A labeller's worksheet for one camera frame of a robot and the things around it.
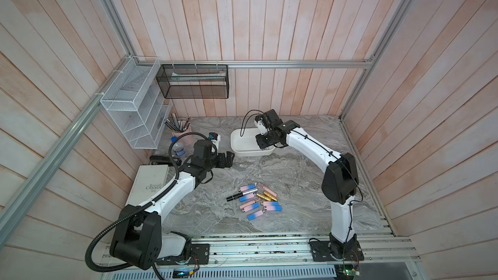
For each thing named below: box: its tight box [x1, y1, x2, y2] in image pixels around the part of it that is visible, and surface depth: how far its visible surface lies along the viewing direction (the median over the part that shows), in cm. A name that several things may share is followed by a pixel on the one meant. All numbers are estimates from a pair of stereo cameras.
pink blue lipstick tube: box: [239, 193, 255, 203], surface depth 89 cm
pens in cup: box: [164, 112, 192, 133], surface depth 105 cm
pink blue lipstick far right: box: [265, 205, 284, 212], surface depth 86 cm
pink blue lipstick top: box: [239, 184, 257, 192], surface depth 92 cm
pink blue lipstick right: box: [262, 200, 280, 207], surface depth 87 cm
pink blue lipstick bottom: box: [247, 210, 264, 221], surface depth 84 cm
